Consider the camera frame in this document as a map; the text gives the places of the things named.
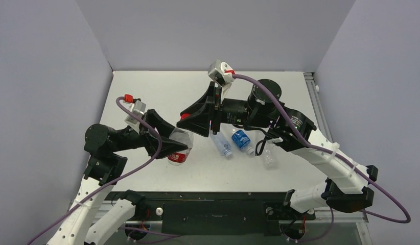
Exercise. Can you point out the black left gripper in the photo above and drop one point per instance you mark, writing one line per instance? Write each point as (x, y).
(150, 139)

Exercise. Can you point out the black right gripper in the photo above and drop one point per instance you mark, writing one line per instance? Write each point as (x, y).
(216, 110)

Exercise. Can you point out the red label clear bottle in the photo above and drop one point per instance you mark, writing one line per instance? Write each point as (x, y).
(186, 138)

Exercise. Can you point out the clear bottle white cap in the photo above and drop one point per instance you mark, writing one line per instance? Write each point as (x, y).
(222, 144)

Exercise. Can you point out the red bottle cap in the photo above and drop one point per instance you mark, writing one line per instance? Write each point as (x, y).
(184, 116)

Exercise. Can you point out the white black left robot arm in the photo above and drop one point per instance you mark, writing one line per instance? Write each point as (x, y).
(105, 168)

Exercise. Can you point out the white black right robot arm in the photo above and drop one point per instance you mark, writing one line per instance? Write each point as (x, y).
(346, 188)

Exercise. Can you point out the blue label clear bottle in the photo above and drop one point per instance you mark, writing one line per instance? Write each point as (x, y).
(242, 141)

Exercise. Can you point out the clear unlabelled bottle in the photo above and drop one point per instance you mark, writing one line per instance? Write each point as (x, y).
(270, 161)

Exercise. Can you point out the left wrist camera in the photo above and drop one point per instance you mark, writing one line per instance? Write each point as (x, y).
(137, 108)

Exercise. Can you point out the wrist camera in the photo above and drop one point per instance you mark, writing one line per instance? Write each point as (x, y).
(221, 73)
(137, 108)

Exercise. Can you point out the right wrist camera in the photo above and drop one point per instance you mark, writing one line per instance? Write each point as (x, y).
(221, 73)

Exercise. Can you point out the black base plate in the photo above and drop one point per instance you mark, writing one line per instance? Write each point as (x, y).
(217, 213)

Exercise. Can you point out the aluminium rail frame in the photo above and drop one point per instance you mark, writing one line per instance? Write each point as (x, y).
(307, 97)

